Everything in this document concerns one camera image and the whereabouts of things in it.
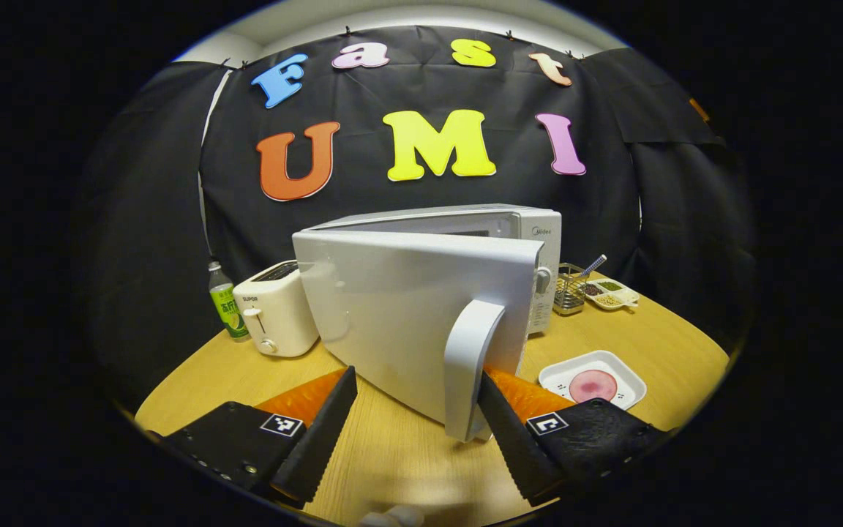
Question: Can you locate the white divided grain dish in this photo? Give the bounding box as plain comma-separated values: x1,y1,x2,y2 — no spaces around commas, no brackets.
581,277,640,311

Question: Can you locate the wire mesh utensil holder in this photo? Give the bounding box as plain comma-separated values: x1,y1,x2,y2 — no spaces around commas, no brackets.
553,262,588,317

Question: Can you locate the white square plate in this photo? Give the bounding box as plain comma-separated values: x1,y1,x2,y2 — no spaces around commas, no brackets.
538,350,648,411

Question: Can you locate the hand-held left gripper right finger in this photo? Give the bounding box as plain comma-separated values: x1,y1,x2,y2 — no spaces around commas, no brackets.
476,366,675,507

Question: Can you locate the pink round food slice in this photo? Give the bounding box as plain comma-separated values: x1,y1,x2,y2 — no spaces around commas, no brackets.
569,369,618,403

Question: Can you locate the white microwave oven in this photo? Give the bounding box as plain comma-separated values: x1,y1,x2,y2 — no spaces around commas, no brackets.
292,203,563,444

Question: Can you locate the white toaster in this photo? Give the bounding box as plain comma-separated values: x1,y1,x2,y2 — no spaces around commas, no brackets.
233,260,320,358

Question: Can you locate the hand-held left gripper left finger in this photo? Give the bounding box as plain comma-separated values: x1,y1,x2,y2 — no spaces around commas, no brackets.
145,366,359,506

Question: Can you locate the green label drink bottle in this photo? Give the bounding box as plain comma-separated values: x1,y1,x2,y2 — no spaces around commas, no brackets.
208,260,250,343

